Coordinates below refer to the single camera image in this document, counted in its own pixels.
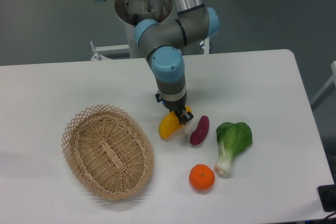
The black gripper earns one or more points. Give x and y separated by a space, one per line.
182 113

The yellow mango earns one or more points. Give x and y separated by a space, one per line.
169 125

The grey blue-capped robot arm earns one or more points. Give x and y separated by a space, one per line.
168 66

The purple sweet potato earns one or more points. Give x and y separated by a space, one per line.
201 131

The green bok choy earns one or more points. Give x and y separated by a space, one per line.
232 140

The orange mandarin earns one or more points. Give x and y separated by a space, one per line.
201 177

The woven wicker basket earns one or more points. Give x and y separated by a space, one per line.
108 152

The black device at table edge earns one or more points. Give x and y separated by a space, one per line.
327 197

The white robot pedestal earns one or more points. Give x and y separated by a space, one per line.
131 43

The white frame at right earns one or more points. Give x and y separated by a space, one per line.
327 88

